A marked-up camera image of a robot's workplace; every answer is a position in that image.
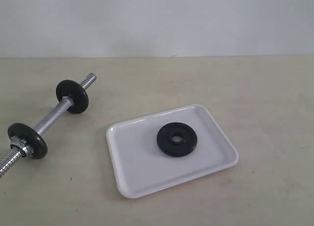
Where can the black weight plate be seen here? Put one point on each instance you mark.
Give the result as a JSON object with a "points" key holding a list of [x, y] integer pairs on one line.
{"points": [[73, 90], [177, 139], [32, 138]]}

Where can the chrome threaded dumbbell bar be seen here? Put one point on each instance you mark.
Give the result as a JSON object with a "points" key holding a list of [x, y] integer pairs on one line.
{"points": [[45, 124]]}

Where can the white rectangular plastic tray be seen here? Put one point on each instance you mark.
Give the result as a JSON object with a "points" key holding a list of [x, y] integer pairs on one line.
{"points": [[141, 168]]}

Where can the chrome spinlock collar nut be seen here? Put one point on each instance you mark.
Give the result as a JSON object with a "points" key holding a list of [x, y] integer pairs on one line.
{"points": [[20, 145]]}

